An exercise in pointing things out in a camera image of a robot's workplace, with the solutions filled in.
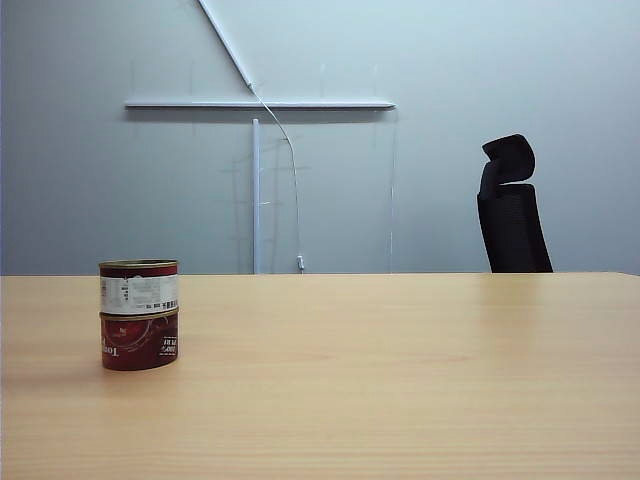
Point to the tomato can white label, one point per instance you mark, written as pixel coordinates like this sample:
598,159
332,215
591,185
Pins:
139,290

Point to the red tomato can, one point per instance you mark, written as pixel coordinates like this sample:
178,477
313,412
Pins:
140,342

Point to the black office chair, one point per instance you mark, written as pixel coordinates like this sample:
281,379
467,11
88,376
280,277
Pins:
515,225

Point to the white vertical wall conduit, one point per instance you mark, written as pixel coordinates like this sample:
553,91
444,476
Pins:
256,200

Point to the white horizontal wall conduit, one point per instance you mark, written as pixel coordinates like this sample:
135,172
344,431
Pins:
260,105

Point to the white diagonal wall conduit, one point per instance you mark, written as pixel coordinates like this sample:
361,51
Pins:
225,42

